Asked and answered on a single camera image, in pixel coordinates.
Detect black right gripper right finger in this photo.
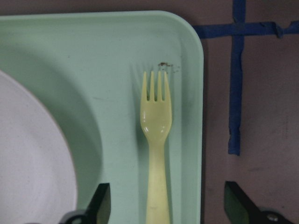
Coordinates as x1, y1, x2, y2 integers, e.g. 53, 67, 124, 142
224, 181, 286, 224

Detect mint green plastic tray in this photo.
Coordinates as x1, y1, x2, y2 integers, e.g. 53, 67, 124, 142
0, 11, 203, 224

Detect yellow plastic fork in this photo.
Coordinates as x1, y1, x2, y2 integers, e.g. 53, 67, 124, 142
140, 71, 172, 224

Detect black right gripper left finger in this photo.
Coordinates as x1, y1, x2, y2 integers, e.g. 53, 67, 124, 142
60, 183, 111, 224

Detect white round plate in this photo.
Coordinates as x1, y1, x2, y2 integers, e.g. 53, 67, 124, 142
0, 73, 78, 224

